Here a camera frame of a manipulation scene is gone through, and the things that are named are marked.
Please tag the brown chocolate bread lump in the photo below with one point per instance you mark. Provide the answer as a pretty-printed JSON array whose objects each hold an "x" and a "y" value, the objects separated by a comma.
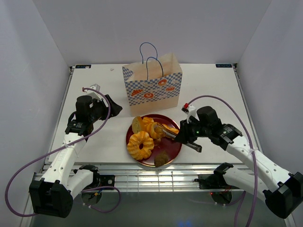
[{"x": 161, "y": 159}]

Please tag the right blue corner label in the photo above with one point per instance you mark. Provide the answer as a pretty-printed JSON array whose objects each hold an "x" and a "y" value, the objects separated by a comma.
[{"x": 223, "y": 65}]

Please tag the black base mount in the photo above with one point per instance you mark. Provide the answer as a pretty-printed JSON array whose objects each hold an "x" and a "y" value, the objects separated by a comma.
[
  {"x": 103, "y": 180},
  {"x": 212, "y": 181}
]

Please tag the aluminium frame rail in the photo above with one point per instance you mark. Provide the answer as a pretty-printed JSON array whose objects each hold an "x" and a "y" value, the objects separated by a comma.
[{"x": 135, "y": 177}]

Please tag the twisted bread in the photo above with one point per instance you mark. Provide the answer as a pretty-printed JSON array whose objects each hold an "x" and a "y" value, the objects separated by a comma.
[{"x": 148, "y": 120}]

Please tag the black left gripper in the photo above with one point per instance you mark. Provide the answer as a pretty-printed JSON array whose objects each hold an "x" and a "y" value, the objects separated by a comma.
[{"x": 116, "y": 109}]

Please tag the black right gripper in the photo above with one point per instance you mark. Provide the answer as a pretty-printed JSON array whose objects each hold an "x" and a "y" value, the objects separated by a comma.
[{"x": 184, "y": 135}]

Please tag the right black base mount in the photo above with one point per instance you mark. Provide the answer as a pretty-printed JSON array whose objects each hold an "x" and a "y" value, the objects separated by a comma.
[{"x": 212, "y": 181}]

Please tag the metal serving tongs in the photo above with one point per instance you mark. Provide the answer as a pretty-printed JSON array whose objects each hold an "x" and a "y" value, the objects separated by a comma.
[{"x": 168, "y": 132}]

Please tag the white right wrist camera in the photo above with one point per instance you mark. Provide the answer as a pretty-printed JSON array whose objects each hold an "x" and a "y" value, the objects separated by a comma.
[{"x": 190, "y": 111}]

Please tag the small striped croissant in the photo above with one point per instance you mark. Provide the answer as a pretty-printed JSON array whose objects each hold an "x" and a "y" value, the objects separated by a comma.
[{"x": 153, "y": 132}]

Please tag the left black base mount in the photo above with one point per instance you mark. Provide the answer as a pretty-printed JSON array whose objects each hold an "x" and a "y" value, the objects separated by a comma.
[{"x": 103, "y": 180}]

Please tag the checkered paper bag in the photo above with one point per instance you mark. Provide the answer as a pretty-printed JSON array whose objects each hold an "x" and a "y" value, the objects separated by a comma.
[{"x": 153, "y": 84}]

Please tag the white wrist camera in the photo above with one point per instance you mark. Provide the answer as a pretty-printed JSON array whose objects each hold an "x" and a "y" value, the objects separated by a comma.
[
  {"x": 93, "y": 89},
  {"x": 190, "y": 111}
]

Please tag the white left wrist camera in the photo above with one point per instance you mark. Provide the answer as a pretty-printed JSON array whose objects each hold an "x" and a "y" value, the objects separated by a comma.
[{"x": 93, "y": 89}]

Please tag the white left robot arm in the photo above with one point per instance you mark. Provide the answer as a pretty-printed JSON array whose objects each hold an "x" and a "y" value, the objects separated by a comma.
[{"x": 54, "y": 193}]

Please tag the left blue corner label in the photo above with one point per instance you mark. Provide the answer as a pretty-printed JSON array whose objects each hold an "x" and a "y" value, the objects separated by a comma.
[{"x": 83, "y": 66}]

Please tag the blue corner label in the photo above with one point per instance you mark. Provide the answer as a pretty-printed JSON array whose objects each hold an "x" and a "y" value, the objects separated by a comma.
[
  {"x": 83, "y": 66},
  {"x": 223, "y": 65}
]

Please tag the red round plate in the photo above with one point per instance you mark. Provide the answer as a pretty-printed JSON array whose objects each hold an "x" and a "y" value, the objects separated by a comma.
[{"x": 164, "y": 144}]

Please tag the round glazed ring bread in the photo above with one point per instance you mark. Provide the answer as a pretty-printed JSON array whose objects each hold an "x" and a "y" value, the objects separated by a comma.
[{"x": 140, "y": 145}]

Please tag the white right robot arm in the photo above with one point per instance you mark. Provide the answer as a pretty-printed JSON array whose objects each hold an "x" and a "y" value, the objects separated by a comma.
[{"x": 281, "y": 190}]

